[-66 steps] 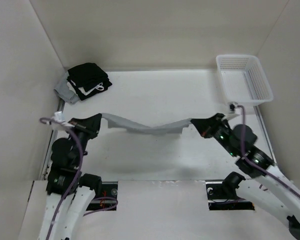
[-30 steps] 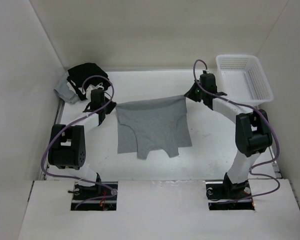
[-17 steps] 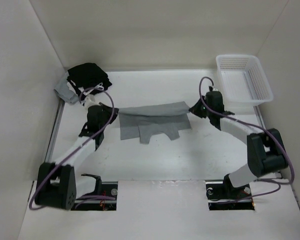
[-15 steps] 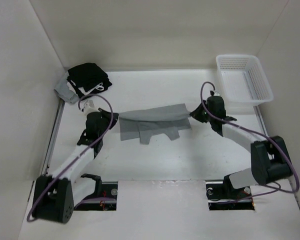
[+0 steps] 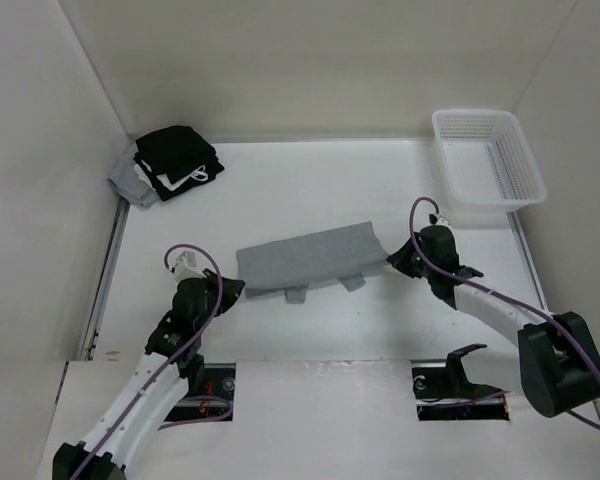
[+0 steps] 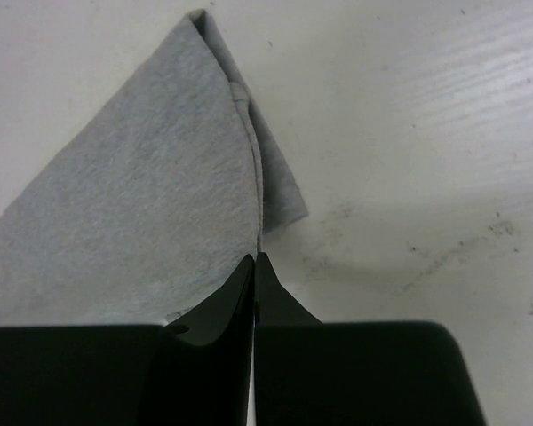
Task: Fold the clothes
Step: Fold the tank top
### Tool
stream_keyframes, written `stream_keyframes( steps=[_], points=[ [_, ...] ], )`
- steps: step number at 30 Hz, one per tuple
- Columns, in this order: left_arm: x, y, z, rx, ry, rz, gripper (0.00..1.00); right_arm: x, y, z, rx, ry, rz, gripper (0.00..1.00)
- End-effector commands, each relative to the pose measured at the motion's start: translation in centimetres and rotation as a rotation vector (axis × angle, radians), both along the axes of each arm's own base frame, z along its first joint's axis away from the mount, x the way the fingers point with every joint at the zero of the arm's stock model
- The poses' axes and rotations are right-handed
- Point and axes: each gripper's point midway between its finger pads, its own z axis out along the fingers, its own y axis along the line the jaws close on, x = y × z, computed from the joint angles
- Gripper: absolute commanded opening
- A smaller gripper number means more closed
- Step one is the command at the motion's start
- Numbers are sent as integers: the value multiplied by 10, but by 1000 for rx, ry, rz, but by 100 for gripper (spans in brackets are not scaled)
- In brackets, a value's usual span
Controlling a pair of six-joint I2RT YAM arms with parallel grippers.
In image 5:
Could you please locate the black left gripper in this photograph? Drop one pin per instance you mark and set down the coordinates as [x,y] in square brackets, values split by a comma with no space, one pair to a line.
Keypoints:
[230,291]

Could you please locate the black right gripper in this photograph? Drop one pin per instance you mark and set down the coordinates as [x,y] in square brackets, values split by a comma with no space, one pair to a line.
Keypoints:
[399,259]

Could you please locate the grey tank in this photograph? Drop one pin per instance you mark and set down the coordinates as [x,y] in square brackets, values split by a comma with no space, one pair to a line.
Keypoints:
[294,265]
[125,182]

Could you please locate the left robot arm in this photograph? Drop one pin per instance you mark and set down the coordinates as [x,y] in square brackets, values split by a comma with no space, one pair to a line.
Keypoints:
[169,387]

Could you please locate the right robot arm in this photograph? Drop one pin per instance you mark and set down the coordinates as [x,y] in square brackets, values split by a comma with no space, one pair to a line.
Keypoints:
[559,365]

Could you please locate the folded white tank top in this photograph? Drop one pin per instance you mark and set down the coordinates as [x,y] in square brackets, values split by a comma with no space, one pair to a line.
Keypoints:
[198,175]

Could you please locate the folded black tank top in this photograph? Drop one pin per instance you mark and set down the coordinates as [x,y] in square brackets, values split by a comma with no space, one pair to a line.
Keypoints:
[176,151]

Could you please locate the folded grey tank top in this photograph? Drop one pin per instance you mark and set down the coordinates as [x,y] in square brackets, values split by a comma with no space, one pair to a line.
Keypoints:
[125,182]

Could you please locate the white plastic basket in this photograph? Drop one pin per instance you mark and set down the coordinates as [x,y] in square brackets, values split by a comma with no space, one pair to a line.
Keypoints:
[485,162]

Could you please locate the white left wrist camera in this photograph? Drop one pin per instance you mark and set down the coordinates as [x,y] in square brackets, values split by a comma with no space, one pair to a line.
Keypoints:
[185,267]

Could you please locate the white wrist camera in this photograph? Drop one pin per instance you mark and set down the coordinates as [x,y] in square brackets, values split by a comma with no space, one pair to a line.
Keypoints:
[185,267]
[436,219]

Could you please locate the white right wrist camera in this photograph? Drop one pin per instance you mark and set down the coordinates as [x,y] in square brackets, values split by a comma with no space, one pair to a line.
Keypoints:
[436,219]

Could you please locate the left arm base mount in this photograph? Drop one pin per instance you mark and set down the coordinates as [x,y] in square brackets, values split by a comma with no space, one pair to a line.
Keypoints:
[209,395]

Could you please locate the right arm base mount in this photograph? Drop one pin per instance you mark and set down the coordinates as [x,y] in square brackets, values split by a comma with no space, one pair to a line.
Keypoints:
[443,392]

